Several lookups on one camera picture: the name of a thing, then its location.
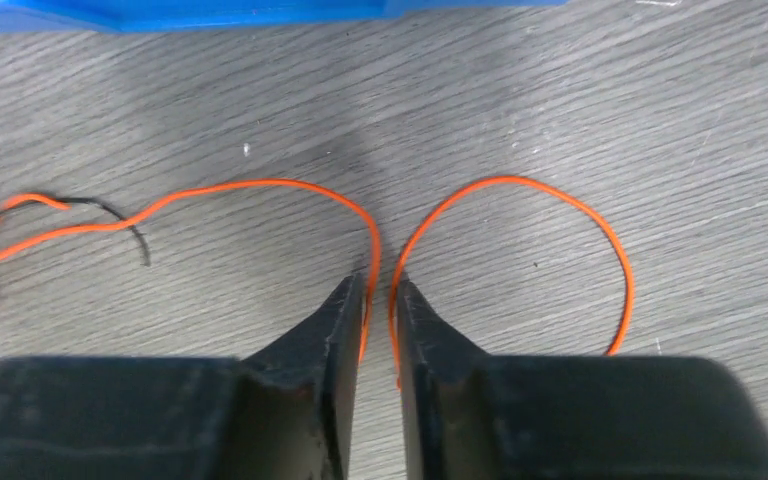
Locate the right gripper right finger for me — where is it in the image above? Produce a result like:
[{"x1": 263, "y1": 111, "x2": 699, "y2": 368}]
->
[{"x1": 396, "y1": 280, "x2": 768, "y2": 479}]

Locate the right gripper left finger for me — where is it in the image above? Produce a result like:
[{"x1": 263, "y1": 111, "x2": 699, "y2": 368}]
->
[{"x1": 0, "y1": 273, "x2": 364, "y2": 479}]

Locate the black wire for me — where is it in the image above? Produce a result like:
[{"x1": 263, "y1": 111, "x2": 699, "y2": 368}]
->
[{"x1": 0, "y1": 195, "x2": 153, "y2": 293}]

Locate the blue plastic bin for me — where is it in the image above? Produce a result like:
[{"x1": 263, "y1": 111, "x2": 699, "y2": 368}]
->
[{"x1": 0, "y1": 0, "x2": 557, "y2": 34}]

